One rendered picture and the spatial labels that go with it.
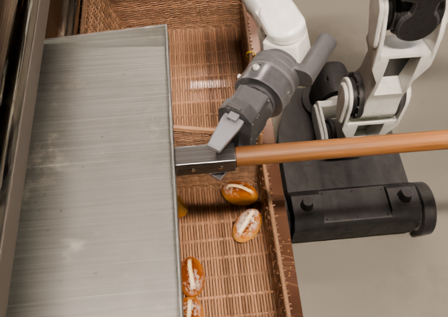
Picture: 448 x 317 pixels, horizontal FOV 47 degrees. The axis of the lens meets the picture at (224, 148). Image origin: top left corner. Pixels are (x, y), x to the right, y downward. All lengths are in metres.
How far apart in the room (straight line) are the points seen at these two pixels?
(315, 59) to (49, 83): 0.44
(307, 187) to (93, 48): 1.17
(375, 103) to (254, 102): 0.81
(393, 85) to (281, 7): 0.70
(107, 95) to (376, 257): 1.42
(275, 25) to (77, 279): 0.49
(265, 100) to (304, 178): 1.18
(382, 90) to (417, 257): 0.80
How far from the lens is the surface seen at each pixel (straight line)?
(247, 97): 0.77
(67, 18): 1.36
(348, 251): 2.03
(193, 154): 0.75
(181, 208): 1.34
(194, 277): 1.27
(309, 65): 0.83
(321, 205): 1.85
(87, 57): 0.93
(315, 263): 1.99
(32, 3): 0.67
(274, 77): 0.80
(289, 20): 0.87
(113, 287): 0.72
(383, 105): 1.56
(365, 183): 1.98
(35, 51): 0.65
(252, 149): 0.76
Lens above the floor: 1.85
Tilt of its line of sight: 58 degrees down
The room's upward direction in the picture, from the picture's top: straight up
